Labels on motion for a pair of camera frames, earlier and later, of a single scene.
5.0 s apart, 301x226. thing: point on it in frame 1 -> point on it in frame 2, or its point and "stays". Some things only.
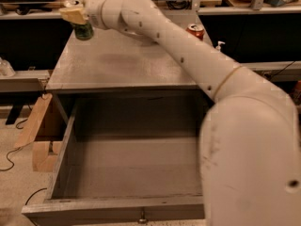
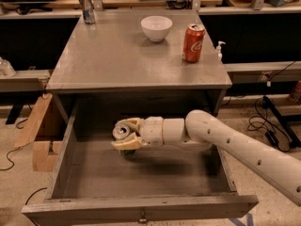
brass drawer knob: x=143 y=220 stays
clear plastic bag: x=6 y=69 stays
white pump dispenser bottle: x=218 y=46 stays
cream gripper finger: x=75 y=15 -> x=133 y=142
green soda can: x=84 y=31 -> x=121 y=132
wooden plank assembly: x=43 y=160 stays
